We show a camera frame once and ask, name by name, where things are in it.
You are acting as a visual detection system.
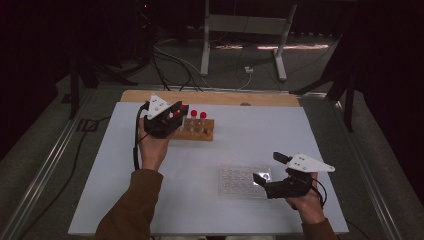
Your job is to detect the wooden table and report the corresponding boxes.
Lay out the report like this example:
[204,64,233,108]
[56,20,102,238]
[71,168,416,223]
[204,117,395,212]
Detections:
[119,89,301,108]

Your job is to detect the person's right hand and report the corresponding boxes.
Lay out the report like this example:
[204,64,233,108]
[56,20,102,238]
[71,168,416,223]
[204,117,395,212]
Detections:
[285,172,326,225]

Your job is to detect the person's left hand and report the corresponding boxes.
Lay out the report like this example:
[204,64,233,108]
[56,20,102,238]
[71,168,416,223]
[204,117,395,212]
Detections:
[138,119,173,173]

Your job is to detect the grey metal stand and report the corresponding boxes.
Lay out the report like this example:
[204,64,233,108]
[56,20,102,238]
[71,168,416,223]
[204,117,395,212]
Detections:
[199,0,299,82]

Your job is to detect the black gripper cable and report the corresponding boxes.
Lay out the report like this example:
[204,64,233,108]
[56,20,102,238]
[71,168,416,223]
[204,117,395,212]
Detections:
[133,101,150,172]
[311,178,328,209]

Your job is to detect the black tripod stand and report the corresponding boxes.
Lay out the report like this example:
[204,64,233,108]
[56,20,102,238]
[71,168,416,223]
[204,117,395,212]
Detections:
[68,49,139,120]
[289,33,358,133]

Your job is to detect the white floor cable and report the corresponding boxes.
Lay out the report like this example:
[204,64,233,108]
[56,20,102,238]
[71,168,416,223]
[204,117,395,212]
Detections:
[153,44,253,91]

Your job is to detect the thin black floor cable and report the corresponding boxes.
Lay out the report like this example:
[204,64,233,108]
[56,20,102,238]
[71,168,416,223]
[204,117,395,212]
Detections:
[16,115,111,240]

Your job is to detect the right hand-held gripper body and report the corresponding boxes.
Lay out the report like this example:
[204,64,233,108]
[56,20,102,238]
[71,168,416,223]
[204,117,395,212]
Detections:
[264,152,336,200]

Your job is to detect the aluminium frame rail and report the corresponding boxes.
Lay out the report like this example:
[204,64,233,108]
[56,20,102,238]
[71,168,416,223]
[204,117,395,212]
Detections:
[333,96,403,240]
[96,83,329,98]
[0,88,98,240]

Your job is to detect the black floor cable bundle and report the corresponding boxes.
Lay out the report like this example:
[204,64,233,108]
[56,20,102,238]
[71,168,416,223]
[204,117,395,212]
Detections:
[149,43,204,93]

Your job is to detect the clear plastic tube rack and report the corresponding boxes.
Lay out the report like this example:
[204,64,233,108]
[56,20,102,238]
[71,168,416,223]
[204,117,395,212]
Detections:
[217,165,274,200]

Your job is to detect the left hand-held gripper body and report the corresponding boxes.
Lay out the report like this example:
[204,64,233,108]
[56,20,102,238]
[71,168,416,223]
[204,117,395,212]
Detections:
[143,93,183,139]

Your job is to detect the wooden test tube rack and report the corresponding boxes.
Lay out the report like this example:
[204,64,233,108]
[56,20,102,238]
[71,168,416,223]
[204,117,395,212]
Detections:
[169,118,215,142]

